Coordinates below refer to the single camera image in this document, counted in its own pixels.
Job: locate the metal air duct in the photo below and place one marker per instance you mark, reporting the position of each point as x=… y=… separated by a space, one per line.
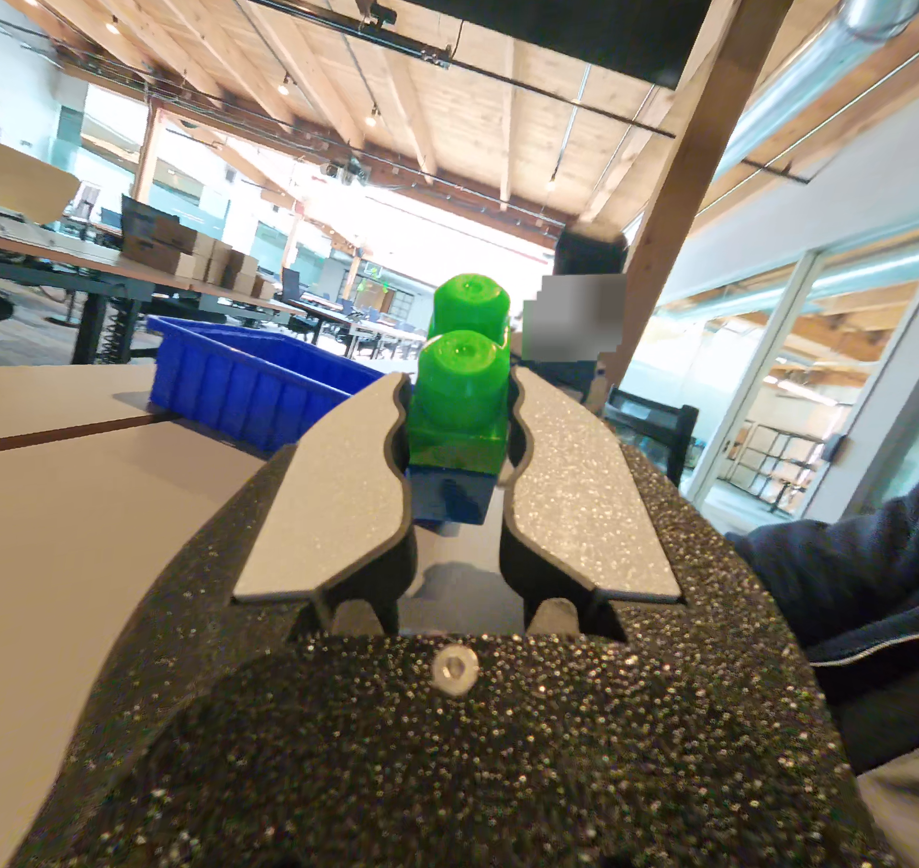
x=811 y=57

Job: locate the wooden pillar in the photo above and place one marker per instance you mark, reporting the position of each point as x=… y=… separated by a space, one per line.
x=703 y=164

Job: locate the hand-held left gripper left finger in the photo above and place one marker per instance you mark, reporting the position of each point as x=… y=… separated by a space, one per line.
x=323 y=516

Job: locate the green two-stud block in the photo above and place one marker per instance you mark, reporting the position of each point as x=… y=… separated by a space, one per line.
x=459 y=380

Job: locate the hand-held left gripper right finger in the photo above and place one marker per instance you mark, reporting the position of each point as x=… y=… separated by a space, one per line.
x=589 y=516

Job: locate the stack of cardboard boxes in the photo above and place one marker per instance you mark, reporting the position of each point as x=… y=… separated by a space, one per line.
x=179 y=251

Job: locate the blue one-stud block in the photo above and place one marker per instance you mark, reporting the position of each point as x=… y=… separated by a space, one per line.
x=459 y=495

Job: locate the black cabinet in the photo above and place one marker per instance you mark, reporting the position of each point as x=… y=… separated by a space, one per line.
x=653 y=430

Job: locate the person's dark jacket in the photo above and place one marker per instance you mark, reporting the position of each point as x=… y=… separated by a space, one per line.
x=847 y=595

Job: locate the beige board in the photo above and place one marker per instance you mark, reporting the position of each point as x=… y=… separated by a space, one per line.
x=36 y=182

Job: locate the wooden desk with black legs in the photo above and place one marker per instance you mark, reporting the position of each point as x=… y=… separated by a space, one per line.
x=86 y=258

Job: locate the blue plastic bin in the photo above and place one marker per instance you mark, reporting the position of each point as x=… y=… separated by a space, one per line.
x=237 y=380

